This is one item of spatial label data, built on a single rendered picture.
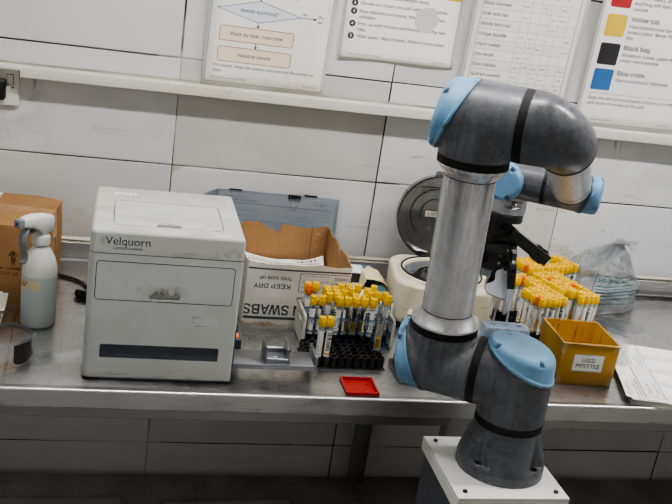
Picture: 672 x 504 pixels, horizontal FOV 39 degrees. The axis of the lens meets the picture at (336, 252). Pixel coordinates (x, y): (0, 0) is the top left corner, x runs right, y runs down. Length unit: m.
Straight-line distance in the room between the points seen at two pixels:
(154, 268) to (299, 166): 0.74
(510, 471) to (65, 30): 1.39
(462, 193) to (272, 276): 0.71
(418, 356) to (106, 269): 0.58
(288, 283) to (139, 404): 0.48
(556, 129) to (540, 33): 1.05
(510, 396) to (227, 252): 0.57
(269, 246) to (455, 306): 0.90
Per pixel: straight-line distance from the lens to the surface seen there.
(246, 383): 1.86
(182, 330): 1.79
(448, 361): 1.57
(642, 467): 3.14
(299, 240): 2.36
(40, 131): 2.33
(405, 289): 2.17
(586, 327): 2.22
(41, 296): 1.99
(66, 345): 1.96
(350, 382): 1.91
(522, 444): 1.61
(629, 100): 2.61
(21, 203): 2.22
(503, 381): 1.56
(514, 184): 1.81
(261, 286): 2.09
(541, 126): 1.42
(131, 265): 1.73
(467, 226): 1.50
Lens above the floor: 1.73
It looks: 19 degrees down
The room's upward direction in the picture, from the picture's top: 9 degrees clockwise
